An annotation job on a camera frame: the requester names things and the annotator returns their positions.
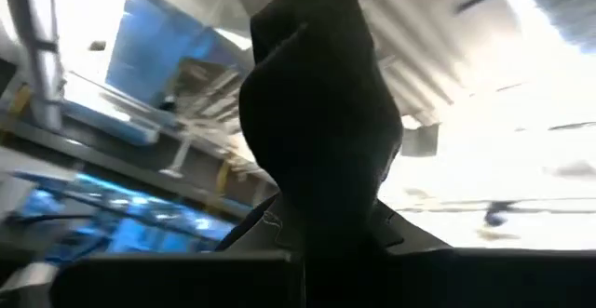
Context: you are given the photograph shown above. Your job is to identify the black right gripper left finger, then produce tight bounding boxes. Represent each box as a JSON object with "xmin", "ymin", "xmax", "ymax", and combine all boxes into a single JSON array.
[{"xmin": 215, "ymin": 194, "xmax": 305, "ymax": 254}]

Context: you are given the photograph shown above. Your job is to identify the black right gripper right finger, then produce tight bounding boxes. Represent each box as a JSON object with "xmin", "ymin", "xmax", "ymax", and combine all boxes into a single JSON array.
[{"xmin": 371, "ymin": 199, "xmax": 452, "ymax": 256}]

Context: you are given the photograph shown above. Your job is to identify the black garment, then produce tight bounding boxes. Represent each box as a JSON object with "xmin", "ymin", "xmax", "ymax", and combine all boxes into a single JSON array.
[{"xmin": 237, "ymin": 0, "xmax": 404, "ymax": 262}]

